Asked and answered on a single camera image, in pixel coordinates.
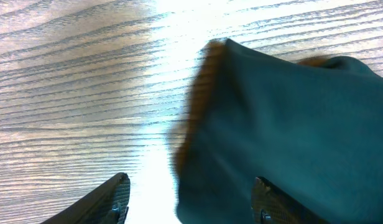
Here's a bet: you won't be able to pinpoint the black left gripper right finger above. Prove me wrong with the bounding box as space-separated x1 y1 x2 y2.
251 177 328 224

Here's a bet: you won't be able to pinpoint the black t-shirt with white logo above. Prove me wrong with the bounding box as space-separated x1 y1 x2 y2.
177 40 383 223

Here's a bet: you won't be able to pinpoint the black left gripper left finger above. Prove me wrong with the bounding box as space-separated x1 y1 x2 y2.
43 172 131 224

